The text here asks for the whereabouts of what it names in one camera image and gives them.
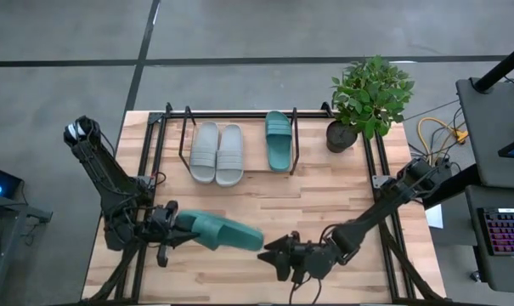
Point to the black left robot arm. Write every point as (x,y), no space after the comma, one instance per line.
(108,183)

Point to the backlit black keyboard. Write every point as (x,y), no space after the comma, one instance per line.
(505,231)

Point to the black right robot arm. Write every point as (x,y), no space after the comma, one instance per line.
(380,212)

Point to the black pole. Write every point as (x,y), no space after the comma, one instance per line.
(501,68)

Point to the white paper sheet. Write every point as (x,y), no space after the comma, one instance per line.
(434,217)

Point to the black metal table frame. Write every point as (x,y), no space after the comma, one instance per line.
(239,114)

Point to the green rubber slide sandal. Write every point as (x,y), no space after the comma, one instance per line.
(278,140)
(227,231)

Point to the small black round object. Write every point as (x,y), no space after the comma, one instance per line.
(475,276)

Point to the grey rubber slide sandal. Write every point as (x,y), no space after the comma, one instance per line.
(230,155)
(203,151)

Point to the grey metal stand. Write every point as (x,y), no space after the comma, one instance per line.
(6,238)

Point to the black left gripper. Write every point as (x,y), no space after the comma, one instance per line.
(163,227)

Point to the black frame wooden shoe shelf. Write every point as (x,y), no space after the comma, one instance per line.
(254,144)

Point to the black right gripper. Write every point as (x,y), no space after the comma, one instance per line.
(303,259)

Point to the green potted plant black pot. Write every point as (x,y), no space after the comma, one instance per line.
(371,93)

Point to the grey desk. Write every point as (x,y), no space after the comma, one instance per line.
(490,140)
(494,272)

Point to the silver metal bracket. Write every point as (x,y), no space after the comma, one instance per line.
(378,182)

